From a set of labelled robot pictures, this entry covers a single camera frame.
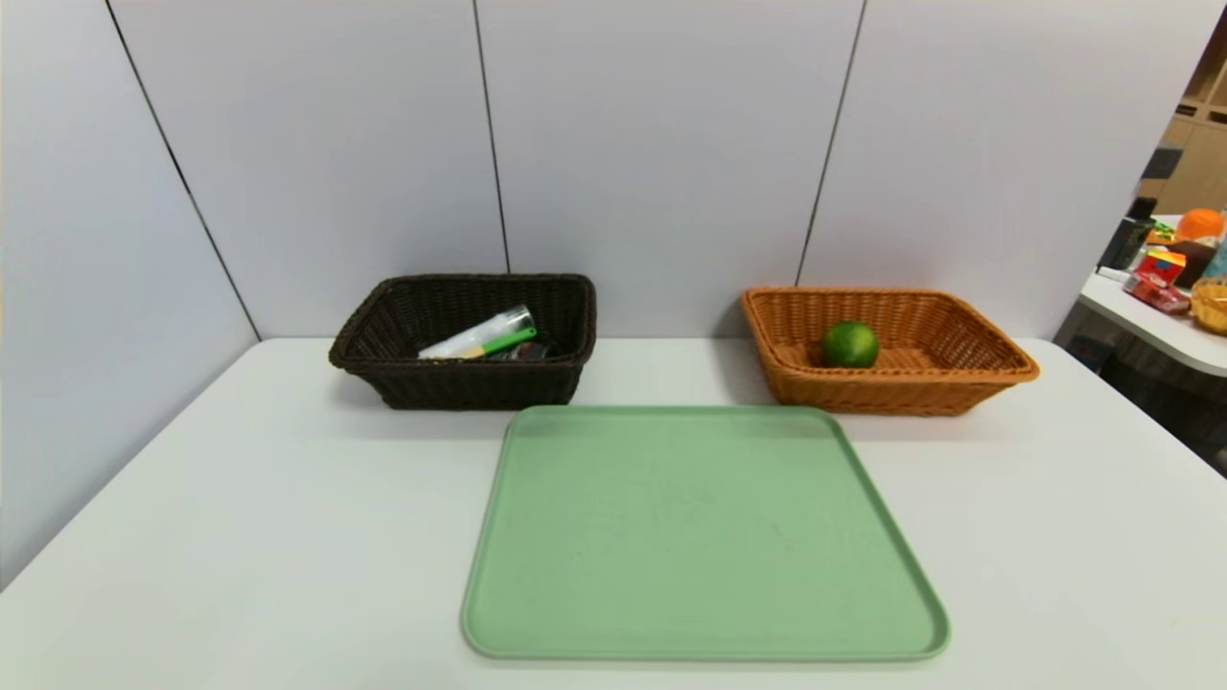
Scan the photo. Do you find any yellow pasta spoon green handle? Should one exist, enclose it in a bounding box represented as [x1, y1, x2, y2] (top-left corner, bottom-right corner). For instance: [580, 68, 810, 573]
[458, 326, 540, 360]

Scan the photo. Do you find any translucent white plastic bottle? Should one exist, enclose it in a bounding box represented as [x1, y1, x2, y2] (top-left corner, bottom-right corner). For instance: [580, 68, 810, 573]
[417, 304, 534, 360]

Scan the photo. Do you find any green lime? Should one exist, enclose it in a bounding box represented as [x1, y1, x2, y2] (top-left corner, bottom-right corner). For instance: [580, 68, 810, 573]
[821, 320, 881, 370]

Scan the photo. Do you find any dark brown wicker basket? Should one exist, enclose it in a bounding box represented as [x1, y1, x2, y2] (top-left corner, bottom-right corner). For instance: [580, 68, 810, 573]
[328, 273, 598, 411]

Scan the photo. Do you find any orange wicker basket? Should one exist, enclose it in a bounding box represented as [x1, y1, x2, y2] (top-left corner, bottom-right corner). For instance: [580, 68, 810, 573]
[741, 286, 1042, 418]

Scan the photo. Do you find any light green plastic tray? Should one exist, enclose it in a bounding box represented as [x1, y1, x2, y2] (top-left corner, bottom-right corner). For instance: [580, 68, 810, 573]
[460, 403, 952, 663]

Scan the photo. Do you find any black upright bottle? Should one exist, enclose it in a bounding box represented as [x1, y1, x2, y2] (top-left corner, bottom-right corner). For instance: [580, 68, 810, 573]
[1099, 197, 1159, 272]

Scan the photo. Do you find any white side table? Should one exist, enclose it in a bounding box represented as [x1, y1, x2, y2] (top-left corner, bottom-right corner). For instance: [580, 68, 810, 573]
[1078, 213, 1227, 379]

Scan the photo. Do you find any red snack packet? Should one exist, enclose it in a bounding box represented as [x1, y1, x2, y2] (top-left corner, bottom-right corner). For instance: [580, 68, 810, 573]
[1124, 273, 1192, 315]

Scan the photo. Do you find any red yellow toy box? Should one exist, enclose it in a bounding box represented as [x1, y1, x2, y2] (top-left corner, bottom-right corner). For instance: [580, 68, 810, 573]
[1137, 247, 1189, 287]

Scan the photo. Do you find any dark brown box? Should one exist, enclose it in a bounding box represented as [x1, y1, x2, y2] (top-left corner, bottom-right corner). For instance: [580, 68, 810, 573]
[1167, 240, 1219, 288]

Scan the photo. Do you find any yellow bowl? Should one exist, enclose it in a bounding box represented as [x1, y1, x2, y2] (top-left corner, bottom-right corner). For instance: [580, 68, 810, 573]
[1191, 276, 1227, 335]

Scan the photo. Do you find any orange ball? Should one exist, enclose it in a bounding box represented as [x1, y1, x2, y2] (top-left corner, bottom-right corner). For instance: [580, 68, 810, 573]
[1177, 208, 1227, 242]

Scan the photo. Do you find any wooden shelf unit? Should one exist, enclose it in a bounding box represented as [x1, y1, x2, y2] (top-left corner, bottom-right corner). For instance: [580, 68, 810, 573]
[1139, 14, 1227, 215]

